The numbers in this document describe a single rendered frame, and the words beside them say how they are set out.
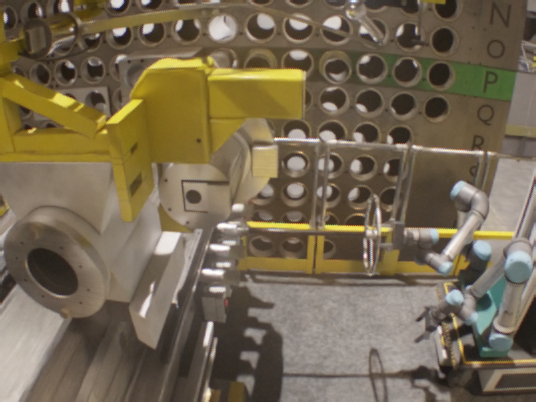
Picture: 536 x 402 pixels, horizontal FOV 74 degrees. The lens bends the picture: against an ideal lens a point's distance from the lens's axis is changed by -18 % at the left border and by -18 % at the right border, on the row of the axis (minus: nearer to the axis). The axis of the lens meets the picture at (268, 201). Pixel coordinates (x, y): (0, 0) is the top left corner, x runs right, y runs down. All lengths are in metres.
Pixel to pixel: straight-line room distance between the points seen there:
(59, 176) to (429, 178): 3.19
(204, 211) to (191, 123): 0.26
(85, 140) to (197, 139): 0.28
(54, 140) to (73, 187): 0.12
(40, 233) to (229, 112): 0.54
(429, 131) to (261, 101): 2.68
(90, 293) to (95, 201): 0.24
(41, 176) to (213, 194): 0.46
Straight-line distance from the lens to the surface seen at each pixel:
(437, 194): 3.85
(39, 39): 1.03
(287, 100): 0.99
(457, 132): 3.65
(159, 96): 1.03
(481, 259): 2.49
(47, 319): 1.55
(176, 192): 1.16
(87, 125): 0.95
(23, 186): 1.12
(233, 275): 1.71
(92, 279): 1.05
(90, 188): 1.01
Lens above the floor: 1.99
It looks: 31 degrees down
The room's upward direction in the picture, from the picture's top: straight up
